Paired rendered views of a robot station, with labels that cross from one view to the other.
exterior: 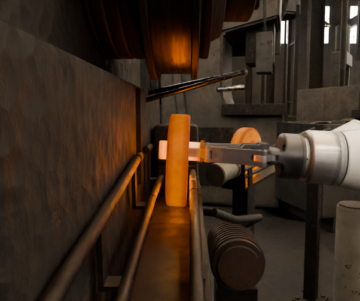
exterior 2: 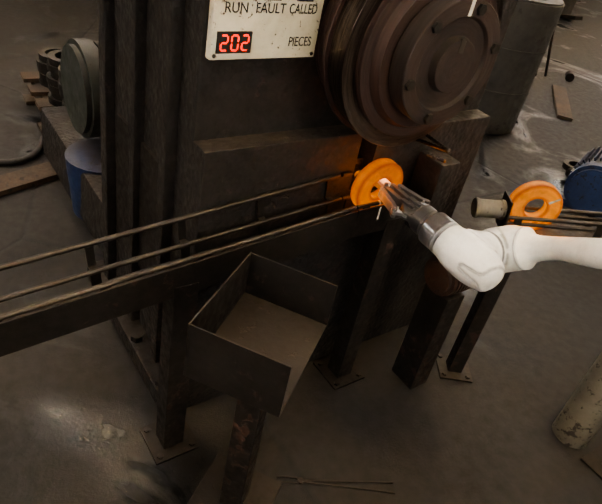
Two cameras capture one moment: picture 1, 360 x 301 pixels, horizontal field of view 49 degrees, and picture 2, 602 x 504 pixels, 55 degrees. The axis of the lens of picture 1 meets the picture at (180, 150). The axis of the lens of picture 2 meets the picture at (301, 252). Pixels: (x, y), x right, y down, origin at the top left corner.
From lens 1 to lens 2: 1.18 m
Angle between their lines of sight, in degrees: 53
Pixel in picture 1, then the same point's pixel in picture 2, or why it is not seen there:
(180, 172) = (355, 194)
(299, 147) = (419, 218)
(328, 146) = (430, 227)
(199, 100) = not seen: outside the picture
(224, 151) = (384, 196)
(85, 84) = (263, 153)
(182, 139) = (363, 177)
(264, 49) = not seen: outside the picture
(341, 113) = not seen: outside the picture
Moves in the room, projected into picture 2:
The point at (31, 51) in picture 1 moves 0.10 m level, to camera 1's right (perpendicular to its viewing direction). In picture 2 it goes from (221, 155) to (244, 177)
